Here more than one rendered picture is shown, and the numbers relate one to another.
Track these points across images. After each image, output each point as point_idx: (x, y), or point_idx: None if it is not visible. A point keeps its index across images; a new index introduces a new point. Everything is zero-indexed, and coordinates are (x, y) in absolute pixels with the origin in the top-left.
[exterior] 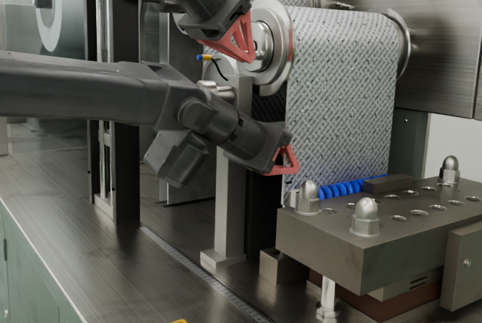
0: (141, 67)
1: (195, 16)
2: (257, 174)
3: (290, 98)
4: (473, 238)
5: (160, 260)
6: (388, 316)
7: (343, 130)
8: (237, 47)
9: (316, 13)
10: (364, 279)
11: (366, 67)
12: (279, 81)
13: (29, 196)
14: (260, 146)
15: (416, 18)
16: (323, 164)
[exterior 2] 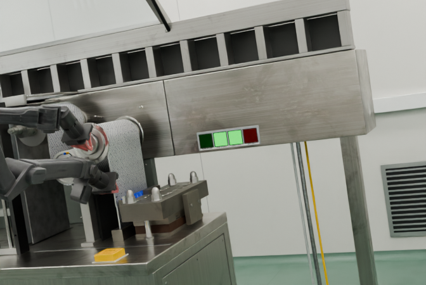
0: (73, 158)
1: (74, 136)
2: (98, 199)
3: (109, 161)
4: (190, 195)
5: (65, 252)
6: (172, 230)
7: (129, 171)
8: (88, 145)
9: (107, 125)
10: (163, 213)
11: (130, 143)
12: (103, 155)
13: None
14: (108, 181)
15: (139, 118)
16: (125, 187)
